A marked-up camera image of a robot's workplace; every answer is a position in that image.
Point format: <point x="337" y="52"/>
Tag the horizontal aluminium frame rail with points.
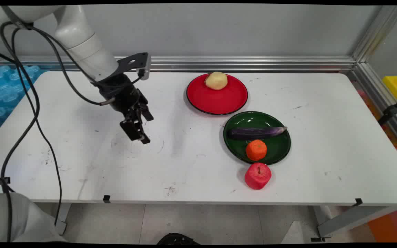
<point x="253" y="63"/>

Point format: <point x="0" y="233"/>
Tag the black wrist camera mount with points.
<point x="131" y="62"/>

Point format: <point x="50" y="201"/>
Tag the grey table leg with foot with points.
<point x="350" y="218"/>

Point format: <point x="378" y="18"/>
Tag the upright aluminium frame post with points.
<point x="377" y="32"/>

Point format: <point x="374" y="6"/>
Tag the blue foam padding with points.
<point x="3" y="89"/>

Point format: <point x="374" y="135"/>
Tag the black stand rod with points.
<point x="391" y="111"/>

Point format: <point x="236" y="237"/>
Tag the black round floor object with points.
<point x="177" y="239"/>

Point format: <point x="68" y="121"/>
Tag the red toy apple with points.
<point x="257" y="176"/>

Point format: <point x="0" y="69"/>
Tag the red round plate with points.
<point x="215" y="101"/>

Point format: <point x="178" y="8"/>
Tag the dark green round plate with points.
<point x="274" y="151"/>

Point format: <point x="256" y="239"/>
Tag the grey slim table leg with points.
<point x="62" y="217"/>

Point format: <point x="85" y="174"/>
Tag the black tape marker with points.
<point x="106" y="198"/>
<point x="358" y="202"/>

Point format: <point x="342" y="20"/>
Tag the yellow toy potato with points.
<point x="216" y="81"/>

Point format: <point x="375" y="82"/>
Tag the orange toy tangerine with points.
<point x="256" y="150"/>

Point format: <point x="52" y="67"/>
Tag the orange box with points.
<point x="391" y="225"/>

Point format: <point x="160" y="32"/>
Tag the purple toy eggplant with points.
<point x="253" y="133"/>

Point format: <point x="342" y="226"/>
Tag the side aluminium frame rail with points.
<point x="384" y="100"/>

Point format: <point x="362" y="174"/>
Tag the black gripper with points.
<point x="121" y="93"/>

